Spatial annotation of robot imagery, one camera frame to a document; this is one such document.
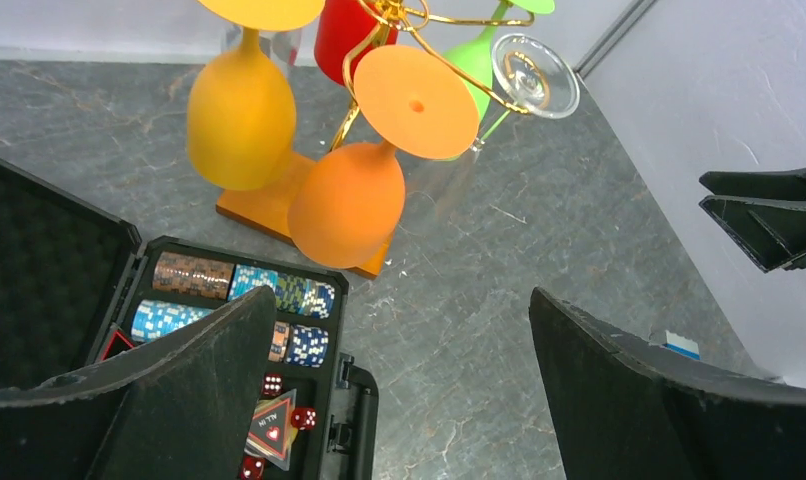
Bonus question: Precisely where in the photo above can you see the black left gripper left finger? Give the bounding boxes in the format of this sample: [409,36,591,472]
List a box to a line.
[0,287,276,479]

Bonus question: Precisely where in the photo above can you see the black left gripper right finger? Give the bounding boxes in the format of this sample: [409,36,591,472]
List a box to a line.
[529,288,806,479]

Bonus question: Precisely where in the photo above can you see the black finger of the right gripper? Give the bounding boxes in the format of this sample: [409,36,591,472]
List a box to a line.
[699,195,806,272]
[699,167,806,201]

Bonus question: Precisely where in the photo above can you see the orange wine glass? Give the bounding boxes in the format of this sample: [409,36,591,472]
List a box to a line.
[287,45,479,269]

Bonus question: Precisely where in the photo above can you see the clear wine glass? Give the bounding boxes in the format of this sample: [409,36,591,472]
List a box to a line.
[400,33,580,236]

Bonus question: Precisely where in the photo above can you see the yellow wine glass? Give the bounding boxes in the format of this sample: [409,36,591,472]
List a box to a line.
[187,0,324,191]

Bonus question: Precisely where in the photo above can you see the green wine glass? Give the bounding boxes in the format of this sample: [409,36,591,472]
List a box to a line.
[441,0,555,89]

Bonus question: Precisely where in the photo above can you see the red wine glass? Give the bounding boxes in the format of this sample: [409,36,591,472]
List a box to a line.
[314,0,377,86]

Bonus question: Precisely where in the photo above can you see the blue white toy block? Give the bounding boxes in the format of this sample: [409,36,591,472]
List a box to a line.
[663,330,700,360]

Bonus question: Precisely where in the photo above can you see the black poker chip case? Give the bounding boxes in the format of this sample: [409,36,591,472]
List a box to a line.
[0,159,379,479]

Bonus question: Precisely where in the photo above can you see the gold wire glass rack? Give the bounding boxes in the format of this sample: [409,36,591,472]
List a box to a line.
[215,0,551,281]

